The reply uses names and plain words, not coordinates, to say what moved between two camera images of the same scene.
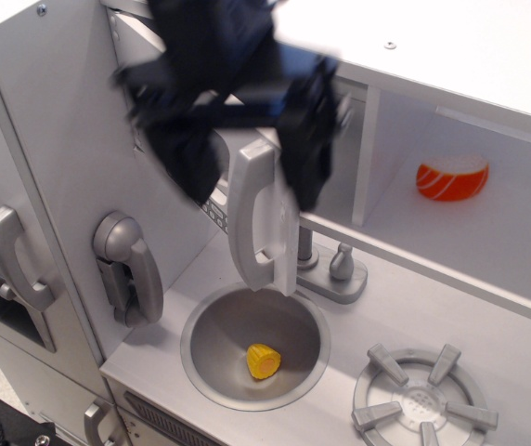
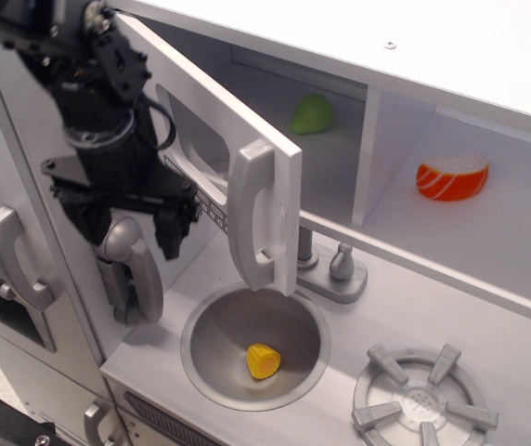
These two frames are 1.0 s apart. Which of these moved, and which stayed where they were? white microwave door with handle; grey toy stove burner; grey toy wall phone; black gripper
Moved: black gripper
Stayed: grey toy stove burner; grey toy wall phone; white microwave door with handle
